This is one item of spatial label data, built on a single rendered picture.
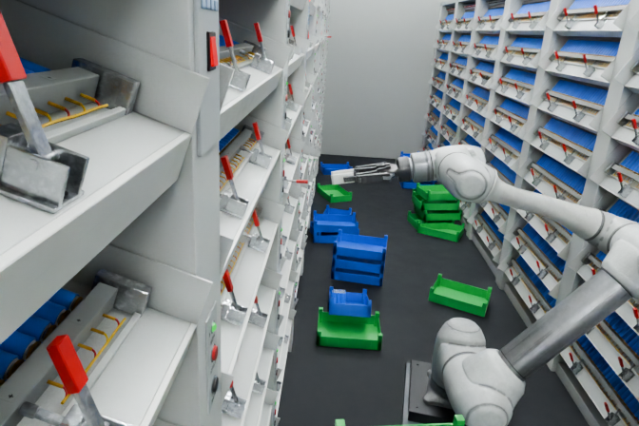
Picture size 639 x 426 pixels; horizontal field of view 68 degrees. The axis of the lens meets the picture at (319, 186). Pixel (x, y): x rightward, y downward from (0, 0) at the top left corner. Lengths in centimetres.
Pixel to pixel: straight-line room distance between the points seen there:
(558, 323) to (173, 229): 123
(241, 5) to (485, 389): 117
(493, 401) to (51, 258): 134
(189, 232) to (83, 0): 21
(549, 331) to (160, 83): 129
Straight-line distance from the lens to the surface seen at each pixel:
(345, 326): 245
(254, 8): 111
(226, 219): 71
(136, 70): 43
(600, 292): 151
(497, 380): 150
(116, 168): 31
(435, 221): 375
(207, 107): 45
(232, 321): 81
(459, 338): 164
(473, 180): 123
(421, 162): 140
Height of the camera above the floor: 139
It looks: 18 degrees down
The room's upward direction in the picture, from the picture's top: 3 degrees clockwise
